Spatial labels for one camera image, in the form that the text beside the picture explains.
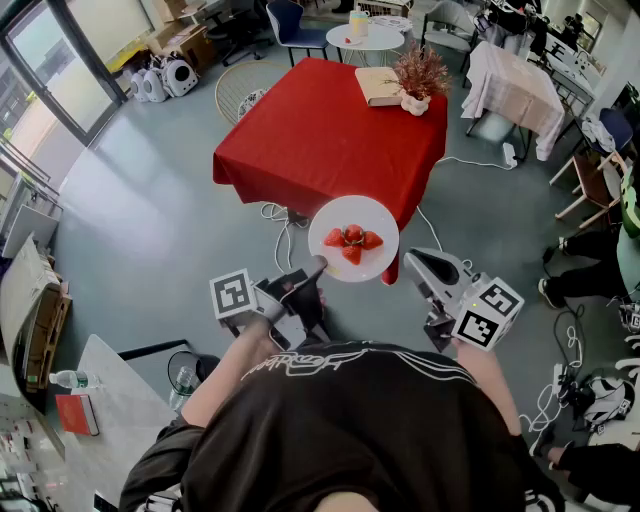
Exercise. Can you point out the person's right forearm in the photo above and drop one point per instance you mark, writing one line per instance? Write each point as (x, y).
(492, 385)

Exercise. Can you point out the red book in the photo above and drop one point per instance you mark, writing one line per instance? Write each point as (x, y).
(75, 415)

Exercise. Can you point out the brown cardboard rack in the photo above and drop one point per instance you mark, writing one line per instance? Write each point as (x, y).
(45, 340)

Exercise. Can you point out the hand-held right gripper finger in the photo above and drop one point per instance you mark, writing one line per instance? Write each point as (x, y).
(465, 270)
(420, 277)

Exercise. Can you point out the black and white patterned cushion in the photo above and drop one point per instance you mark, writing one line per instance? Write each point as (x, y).
(252, 102)

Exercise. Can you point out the white power strip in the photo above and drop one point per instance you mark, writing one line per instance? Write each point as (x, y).
(510, 155)

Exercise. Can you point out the small white saucer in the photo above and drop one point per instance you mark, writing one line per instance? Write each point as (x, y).
(356, 42)

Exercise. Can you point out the red tablecloth table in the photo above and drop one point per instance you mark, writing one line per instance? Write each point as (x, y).
(310, 135)

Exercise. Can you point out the person's left forearm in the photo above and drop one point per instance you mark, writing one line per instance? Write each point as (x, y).
(230, 370)

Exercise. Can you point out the white marble counter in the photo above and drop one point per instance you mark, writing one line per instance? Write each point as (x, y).
(120, 400)

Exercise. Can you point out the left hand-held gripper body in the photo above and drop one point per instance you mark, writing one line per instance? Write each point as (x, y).
(232, 295)

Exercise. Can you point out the round white side table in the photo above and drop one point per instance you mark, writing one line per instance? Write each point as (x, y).
(382, 37)

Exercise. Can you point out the white pet carrier backpack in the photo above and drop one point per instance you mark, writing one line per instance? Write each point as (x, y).
(137, 86)
(180, 77)
(155, 86)

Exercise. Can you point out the white round plate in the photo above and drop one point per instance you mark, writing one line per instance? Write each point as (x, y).
(372, 210)

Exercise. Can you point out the dried plant in white pot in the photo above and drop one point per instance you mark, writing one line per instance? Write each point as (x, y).
(422, 75)

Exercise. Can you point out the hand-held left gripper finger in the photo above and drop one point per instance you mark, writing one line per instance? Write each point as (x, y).
(312, 270)

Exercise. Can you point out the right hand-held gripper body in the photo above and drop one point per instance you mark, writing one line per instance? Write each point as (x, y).
(487, 327)

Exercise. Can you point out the clear plastic water bottle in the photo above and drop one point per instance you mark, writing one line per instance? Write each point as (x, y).
(75, 380)

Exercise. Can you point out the person's black printed t-shirt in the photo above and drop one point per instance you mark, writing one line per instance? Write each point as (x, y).
(350, 425)

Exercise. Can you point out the pastel striped jug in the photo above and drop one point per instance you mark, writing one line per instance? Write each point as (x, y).
(359, 22)

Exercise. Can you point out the black office chair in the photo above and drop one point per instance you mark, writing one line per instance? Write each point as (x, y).
(237, 30)

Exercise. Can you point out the grey armchair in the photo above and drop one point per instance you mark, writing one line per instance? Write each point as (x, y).
(447, 35)

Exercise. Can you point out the wooden chair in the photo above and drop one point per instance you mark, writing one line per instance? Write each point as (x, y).
(595, 185)

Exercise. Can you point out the table with pale cloth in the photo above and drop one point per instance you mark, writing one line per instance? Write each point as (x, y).
(515, 85)

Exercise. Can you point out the black framed glass door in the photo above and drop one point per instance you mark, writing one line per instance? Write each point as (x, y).
(87, 65)

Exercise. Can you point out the blue chair with black legs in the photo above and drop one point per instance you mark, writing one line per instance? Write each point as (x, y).
(295, 30)

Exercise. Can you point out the brown cardboard boxes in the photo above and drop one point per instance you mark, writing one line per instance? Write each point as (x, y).
(185, 45)

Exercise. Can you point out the beige hardcover book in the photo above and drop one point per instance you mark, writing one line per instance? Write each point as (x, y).
(377, 85)

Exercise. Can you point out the blue chair with white cloth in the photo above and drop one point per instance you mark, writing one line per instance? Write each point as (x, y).
(612, 127)

